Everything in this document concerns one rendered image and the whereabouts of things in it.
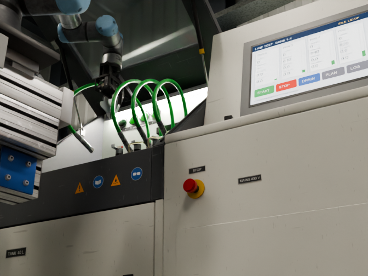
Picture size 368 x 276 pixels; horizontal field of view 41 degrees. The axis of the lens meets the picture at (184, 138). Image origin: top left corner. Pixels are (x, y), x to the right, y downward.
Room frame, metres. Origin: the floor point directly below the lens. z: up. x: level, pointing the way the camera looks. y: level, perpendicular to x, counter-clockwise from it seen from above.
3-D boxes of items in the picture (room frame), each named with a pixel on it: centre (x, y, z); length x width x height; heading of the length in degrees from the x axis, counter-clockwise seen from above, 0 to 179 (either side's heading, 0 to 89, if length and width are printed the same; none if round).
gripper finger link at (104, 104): (1.60, 0.29, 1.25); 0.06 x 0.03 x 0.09; 151
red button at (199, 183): (1.19, -0.02, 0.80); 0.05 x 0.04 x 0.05; 61
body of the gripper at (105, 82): (1.59, 0.28, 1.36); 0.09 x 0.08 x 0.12; 151
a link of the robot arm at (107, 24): (1.49, 0.30, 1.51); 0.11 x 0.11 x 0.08; 88
